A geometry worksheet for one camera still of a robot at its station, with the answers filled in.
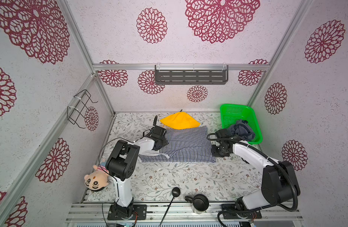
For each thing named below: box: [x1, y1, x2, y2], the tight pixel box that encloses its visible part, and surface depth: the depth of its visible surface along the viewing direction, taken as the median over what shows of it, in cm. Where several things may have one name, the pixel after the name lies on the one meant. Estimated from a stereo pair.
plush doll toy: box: [84, 159, 110, 192], surface depth 78 cm
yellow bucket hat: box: [159, 111, 201, 131], surface depth 115 cm
